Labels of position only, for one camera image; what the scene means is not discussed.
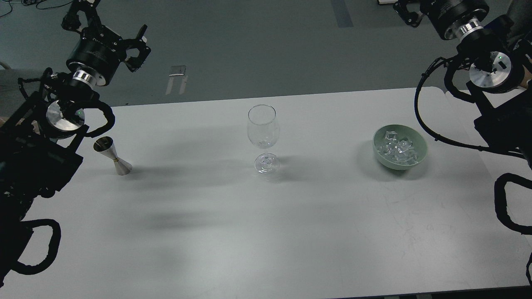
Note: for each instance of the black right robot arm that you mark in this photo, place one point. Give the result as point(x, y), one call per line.
point(486, 62)

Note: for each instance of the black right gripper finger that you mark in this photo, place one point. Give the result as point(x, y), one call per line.
point(410, 18)

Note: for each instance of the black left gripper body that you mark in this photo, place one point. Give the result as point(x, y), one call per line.
point(100, 54)

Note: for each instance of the steel cocktail jigger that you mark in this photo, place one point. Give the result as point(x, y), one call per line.
point(105, 146)

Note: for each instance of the clear wine glass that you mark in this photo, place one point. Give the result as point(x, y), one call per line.
point(263, 131)

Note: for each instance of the clear ice cubes pile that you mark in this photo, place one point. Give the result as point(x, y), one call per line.
point(400, 151)

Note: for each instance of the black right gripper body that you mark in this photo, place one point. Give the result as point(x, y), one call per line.
point(448, 15)

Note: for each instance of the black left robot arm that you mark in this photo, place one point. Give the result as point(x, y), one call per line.
point(39, 142)

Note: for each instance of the green bowl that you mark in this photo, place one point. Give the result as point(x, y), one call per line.
point(403, 131)

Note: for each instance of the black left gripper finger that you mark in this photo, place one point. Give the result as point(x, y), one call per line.
point(138, 43)
point(71, 21)

